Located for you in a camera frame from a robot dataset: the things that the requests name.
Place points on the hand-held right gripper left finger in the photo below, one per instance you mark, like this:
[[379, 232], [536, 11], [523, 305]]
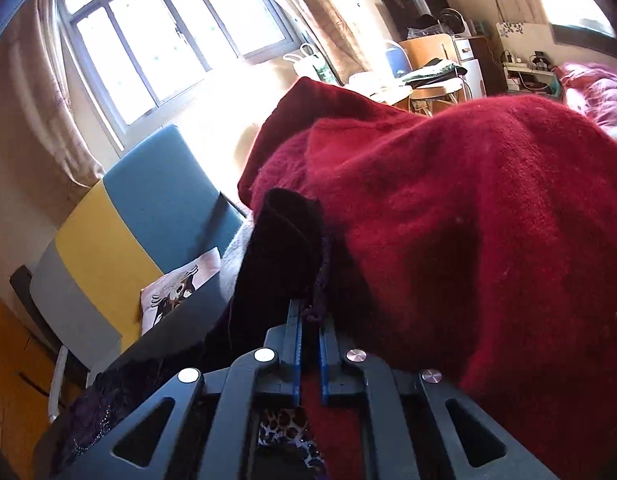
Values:
[[297, 360]]

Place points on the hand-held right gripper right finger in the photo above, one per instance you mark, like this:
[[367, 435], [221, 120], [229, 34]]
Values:
[[326, 365]]

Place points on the dark purple velvet garment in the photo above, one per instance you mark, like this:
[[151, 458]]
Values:
[[283, 250]]

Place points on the red fluffy sweater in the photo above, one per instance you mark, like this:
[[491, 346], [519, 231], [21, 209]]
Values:
[[463, 210]]

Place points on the leopard print garment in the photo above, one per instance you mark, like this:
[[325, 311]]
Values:
[[283, 425]]

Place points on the white fluffy sweater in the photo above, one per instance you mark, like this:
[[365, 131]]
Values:
[[236, 265]]

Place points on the cat print cushion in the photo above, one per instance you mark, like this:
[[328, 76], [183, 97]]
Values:
[[178, 285]]

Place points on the grey yellow blue armchair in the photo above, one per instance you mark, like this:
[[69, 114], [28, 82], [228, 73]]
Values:
[[153, 185]]

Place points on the orange wooden cabinet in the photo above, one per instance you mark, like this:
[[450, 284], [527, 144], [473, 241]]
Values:
[[13, 375]]

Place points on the white shopping bag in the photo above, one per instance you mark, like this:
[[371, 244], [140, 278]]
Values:
[[303, 62]]

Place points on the dark green cloth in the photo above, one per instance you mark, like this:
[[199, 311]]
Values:
[[433, 72]]

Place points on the blue plastic container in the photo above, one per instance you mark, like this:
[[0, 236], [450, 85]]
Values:
[[399, 60]]

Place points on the wooden chair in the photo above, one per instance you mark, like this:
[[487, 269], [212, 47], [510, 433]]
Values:
[[428, 50]]

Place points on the small white cabinet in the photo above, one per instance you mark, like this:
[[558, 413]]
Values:
[[469, 65]]

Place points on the beige patterned curtain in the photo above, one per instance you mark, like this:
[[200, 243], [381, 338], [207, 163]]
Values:
[[328, 15], [43, 100]]

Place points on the large sliding window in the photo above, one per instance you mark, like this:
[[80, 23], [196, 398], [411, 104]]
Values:
[[178, 30]]

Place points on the white power strip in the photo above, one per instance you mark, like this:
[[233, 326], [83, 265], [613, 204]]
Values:
[[517, 67]]

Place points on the black monitor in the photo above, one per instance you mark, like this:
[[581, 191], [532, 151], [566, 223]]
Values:
[[413, 12]]

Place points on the small desk fan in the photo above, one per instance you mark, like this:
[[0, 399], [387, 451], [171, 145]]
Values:
[[451, 21]]

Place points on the white floral board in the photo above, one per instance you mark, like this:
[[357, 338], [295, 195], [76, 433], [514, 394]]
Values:
[[523, 40]]

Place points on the pink quilt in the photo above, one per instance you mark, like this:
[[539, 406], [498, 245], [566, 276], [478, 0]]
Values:
[[593, 90]]

